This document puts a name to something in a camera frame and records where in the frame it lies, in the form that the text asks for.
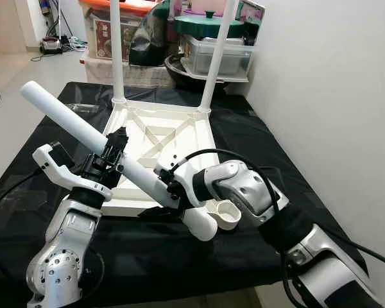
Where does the tangled floor cable bundle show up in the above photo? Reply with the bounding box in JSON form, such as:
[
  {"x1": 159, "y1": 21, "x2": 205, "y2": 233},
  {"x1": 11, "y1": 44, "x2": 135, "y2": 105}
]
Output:
[{"x1": 29, "y1": 35, "x2": 87, "y2": 62}]

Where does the pink plastic container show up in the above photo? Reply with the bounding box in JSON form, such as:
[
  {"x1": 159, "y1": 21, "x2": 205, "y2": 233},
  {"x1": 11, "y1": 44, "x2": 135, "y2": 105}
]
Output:
[{"x1": 183, "y1": 0, "x2": 235, "y2": 13}]

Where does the clear storage box orange lid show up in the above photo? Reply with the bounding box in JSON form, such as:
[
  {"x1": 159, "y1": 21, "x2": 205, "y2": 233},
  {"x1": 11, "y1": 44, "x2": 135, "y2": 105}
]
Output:
[{"x1": 79, "y1": 0, "x2": 158, "y2": 62}]

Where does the white plastic children table top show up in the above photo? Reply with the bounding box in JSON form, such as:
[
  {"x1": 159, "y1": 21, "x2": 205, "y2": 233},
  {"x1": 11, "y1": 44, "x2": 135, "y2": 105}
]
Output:
[{"x1": 99, "y1": 96, "x2": 246, "y2": 232}]

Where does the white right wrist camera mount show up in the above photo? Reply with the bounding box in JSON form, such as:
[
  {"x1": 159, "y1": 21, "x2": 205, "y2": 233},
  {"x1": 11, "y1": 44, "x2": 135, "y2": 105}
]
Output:
[{"x1": 155, "y1": 157, "x2": 209, "y2": 207}]

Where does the green round pot lid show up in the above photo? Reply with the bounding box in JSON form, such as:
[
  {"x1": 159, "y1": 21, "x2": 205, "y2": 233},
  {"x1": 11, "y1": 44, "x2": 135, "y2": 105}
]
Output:
[{"x1": 175, "y1": 10, "x2": 244, "y2": 38}]

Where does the black tablecloth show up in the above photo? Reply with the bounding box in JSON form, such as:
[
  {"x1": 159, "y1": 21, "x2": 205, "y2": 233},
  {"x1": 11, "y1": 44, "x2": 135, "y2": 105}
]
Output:
[{"x1": 0, "y1": 80, "x2": 366, "y2": 302}]

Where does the clear tape strip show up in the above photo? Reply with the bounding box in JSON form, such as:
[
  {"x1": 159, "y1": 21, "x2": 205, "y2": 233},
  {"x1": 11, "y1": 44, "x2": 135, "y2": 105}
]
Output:
[{"x1": 63, "y1": 101, "x2": 103, "y2": 115}]

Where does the dark curved metal sheet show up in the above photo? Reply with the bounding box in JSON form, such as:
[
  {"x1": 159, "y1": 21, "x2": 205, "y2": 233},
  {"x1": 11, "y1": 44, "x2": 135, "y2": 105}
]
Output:
[{"x1": 128, "y1": 0, "x2": 174, "y2": 67}]

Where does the black wok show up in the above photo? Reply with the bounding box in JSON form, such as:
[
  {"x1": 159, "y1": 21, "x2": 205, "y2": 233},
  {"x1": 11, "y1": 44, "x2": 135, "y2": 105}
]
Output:
[{"x1": 164, "y1": 55, "x2": 232, "y2": 90}]

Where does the clear plastic container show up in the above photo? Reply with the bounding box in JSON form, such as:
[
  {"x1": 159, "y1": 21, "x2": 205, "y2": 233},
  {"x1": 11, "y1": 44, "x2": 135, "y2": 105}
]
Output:
[{"x1": 180, "y1": 33, "x2": 254, "y2": 78}]

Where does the clear tape cross patch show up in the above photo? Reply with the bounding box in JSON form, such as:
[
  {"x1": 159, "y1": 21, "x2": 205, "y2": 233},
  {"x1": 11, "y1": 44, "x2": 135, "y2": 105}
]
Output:
[{"x1": 0, "y1": 183, "x2": 49, "y2": 216}]

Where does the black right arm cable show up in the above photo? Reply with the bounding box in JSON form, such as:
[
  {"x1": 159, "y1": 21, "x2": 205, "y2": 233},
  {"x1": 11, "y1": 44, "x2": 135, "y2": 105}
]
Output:
[{"x1": 176, "y1": 148, "x2": 385, "y2": 308}]

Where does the dark printed picture box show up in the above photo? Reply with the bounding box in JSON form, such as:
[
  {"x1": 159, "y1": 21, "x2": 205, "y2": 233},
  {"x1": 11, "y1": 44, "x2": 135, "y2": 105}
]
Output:
[{"x1": 234, "y1": 0, "x2": 266, "y2": 42}]

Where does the beige patterned cloth cover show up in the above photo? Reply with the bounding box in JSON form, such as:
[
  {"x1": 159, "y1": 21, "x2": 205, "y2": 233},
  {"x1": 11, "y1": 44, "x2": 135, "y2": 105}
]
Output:
[{"x1": 82, "y1": 58, "x2": 174, "y2": 87}]

